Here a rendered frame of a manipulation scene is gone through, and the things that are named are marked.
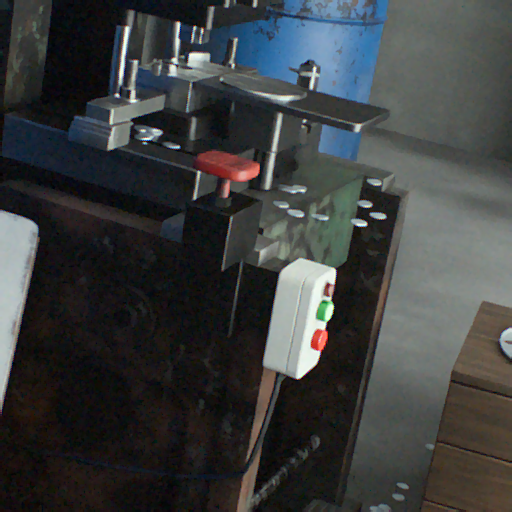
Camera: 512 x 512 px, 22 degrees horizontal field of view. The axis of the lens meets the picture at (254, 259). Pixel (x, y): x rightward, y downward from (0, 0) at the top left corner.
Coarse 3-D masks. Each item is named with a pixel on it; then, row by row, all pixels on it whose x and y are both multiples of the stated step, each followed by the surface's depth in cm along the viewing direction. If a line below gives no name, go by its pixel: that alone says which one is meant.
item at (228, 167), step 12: (204, 156) 155; (216, 156) 156; (228, 156) 157; (204, 168) 154; (216, 168) 153; (228, 168) 152; (240, 168) 153; (252, 168) 154; (228, 180) 155; (240, 180) 153; (216, 192) 156
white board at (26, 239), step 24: (0, 216) 178; (0, 240) 178; (24, 240) 177; (0, 264) 179; (24, 264) 177; (0, 288) 179; (24, 288) 178; (0, 312) 179; (0, 336) 179; (0, 360) 179; (0, 384) 180; (0, 408) 180
